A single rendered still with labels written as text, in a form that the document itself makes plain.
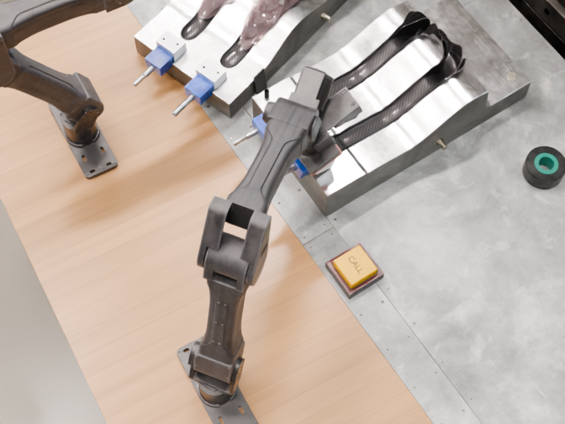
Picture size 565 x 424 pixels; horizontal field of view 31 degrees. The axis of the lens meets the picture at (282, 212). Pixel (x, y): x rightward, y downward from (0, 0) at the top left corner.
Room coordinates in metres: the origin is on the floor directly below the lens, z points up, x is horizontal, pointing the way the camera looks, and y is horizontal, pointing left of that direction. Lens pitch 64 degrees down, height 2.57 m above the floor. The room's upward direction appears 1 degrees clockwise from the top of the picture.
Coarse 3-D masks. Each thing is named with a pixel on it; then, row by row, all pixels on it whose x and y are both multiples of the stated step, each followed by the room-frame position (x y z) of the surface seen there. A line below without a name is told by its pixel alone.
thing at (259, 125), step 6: (252, 120) 1.01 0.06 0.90; (258, 120) 1.01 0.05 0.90; (252, 126) 1.02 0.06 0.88; (258, 126) 1.00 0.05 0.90; (264, 126) 1.00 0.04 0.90; (252, 132) 0.99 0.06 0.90; (258, 132) 0.99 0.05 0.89; (240, 138) 0.98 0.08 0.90; (246, 138) 0.98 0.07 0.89; (234, 144) 0.97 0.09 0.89
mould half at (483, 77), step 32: (448, 0) 1.34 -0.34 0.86; (384, 32) 1.21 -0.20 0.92; (448, 32) 1.26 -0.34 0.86; (480, 32) 1.26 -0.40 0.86; (320, 64) 1.16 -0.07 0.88; (352, 64) 1.16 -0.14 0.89; (416, 64) 1.13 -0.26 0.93; (480, 64) 1.18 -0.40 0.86; (512, 64) 1.18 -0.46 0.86; (256, 96) 1.08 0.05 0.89; (288, 96) 1.08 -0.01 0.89; (352, 96) 1.08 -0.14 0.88; (384, 96) 1.08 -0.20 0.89; (448, 96) 1.06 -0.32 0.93; (480, 96) 1.06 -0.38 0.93; (512, 96) 1.11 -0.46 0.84; (416, 128) 1.01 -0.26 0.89; (448, 128) 1.02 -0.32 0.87; (352, 160) 0.94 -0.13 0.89; (384, 160) 0.94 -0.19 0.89; (416, 160) 0.98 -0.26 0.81; (320, 192) 0.88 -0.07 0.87; (352, 192) 0.89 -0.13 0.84
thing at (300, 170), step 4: (296, 160) 0.90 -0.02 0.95; (296, 164) 0.90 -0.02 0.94; (300, 164) 0.90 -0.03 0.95; (328, 164) 0.91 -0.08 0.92; (332, 164) 0.92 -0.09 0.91; (292, 168) 0.89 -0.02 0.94; (296, 168) 0.89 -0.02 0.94; (300, 168) 0.89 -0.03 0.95; (304, 168) 0.89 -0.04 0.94; (324, 168) 0.91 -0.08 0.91; (328, 168) 0.92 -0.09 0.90; (288, 172) 0.88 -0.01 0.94; (296, 172) 0.89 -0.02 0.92; (300, 172) 0.88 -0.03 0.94; (304, 172) 0.88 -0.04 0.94; (308, 172) 0.89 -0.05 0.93; (300, 176) 0.88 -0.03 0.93; (304, 176) 0.89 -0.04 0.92
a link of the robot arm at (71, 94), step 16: (16, 64) 0.98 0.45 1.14; (32, 64) 1.01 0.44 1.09; (16, 80) 0.97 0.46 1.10; (32, 80) 0.99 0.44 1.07; (48, 80) 1.01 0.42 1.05; (64, 80) 1.03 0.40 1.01; (80, 80) 1.06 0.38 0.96; (32, 96) 0.99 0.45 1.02; (48, 96) 1.00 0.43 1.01; (64, 96) 1.01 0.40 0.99; (80, 96) 1.02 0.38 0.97; (96, 96) 1.05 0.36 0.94; (64, 112) 1.00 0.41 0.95; (80, 112) 1.01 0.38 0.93
